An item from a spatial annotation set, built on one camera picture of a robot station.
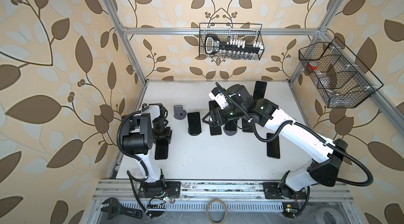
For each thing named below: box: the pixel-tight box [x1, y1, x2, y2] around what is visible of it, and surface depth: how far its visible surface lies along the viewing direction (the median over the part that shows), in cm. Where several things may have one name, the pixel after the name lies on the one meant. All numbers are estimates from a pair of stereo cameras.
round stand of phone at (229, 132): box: [223, 125, 238, 136], surface depth 95 cm
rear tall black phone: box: [253, 80, 268, 101], surface depth 99 cm
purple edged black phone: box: [266, 132, 281, 159], surface depth 88 cm
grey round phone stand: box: [173, 104, 188, 120], surface depth 98 cm
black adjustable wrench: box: [101, 197, 144, 220], surface depth 71 cm
